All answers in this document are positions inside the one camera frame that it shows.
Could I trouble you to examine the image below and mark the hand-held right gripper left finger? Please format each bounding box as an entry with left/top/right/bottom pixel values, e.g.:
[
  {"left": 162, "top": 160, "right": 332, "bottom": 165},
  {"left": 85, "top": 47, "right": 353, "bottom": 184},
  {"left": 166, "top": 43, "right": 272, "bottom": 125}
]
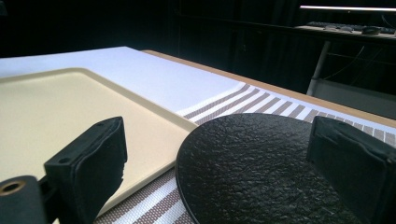
[{"left": 43, "top": 116, "right": 128, "bottom": 224}]

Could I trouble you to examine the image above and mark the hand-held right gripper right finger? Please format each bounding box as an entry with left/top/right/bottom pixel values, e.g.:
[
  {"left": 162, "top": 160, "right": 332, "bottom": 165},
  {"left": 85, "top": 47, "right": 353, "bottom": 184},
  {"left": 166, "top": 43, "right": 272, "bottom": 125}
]
[{"left": 305, "top": 116, "right": 396, "bottom": 224}]

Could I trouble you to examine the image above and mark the black textured plate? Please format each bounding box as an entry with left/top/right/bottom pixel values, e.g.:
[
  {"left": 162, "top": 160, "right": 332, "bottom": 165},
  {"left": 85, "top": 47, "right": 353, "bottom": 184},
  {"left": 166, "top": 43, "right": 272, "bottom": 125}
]
[{"left": 175, "top": 112, "right": 363, "bottom": 224}]

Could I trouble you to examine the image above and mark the beige plastic tray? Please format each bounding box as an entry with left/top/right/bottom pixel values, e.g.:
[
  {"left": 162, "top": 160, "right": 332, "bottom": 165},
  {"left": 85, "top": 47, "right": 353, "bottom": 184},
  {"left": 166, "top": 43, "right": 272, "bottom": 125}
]
[{"left": 0, "top": 67, "right": 198, "bottom": 224}]

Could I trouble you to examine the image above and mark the striped woven placemat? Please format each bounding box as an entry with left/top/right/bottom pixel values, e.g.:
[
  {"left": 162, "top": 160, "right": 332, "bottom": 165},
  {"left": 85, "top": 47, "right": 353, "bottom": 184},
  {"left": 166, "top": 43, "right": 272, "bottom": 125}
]
[{"left": 92, "top": 83, "right": 396, "bottom": 224}]

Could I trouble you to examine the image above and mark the background desk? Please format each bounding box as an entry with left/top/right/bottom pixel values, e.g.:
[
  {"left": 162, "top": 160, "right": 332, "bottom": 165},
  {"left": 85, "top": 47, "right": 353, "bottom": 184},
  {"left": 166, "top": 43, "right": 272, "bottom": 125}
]
[{"left": 293, "top": 24, "right": 396, "bottom": 120}]

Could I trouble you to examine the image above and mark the black computer mouse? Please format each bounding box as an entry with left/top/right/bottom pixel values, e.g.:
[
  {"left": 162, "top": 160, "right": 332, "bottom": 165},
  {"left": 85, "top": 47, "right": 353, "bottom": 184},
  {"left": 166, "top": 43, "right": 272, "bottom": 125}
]
[{"left": 361, "top": 25, "right": 383, "bottom": 35}]

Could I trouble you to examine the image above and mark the black keyboard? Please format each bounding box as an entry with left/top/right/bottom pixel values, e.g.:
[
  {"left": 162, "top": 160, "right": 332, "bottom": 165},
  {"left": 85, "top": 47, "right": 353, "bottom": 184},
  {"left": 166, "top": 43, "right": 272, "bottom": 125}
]
[{"left": 306, "top": 21, "right": 396, "bottom": 35}]

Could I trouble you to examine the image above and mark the monitor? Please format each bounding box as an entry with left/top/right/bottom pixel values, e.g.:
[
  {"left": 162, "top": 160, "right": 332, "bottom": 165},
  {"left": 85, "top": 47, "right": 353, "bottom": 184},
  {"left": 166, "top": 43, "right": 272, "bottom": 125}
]
[{"left": 297, "top": 0, "right": 396, "bottom": 22}]

